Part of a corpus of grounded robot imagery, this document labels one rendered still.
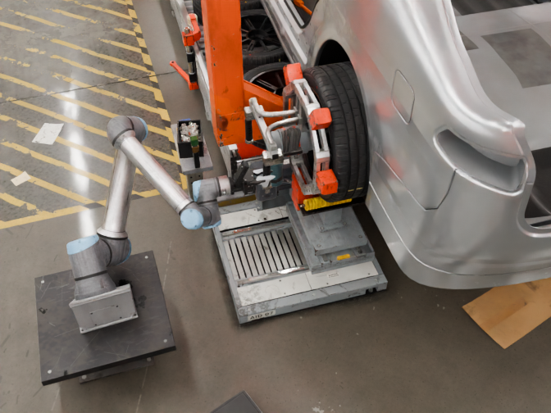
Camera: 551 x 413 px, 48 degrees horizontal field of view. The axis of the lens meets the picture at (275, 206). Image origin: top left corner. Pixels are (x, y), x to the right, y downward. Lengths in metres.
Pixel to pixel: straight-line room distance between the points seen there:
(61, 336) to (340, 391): 1.35
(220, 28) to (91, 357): 1.64
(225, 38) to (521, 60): 1.49
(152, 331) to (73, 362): 0.37
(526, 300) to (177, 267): 1.94
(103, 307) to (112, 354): 0.22
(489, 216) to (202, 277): 1.85
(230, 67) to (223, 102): 0.21
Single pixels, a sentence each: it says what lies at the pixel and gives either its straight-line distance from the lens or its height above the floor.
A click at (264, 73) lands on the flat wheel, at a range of 4.11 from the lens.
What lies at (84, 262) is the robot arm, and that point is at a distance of 2.98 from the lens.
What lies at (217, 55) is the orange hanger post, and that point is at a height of 1.11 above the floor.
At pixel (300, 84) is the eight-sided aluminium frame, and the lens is 2.95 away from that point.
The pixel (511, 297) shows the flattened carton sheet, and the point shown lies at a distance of 3.67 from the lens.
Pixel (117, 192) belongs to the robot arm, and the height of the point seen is 0.72.
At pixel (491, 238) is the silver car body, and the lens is 2.29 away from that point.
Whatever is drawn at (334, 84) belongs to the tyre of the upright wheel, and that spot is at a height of 1.17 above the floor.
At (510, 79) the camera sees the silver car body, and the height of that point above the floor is 1.03.
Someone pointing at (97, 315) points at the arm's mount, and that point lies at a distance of 3.01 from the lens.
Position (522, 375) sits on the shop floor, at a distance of 3.43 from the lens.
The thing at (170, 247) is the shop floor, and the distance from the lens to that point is 3.72.
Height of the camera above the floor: 2.82
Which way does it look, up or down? 46 degrees down
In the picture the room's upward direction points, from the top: straight up
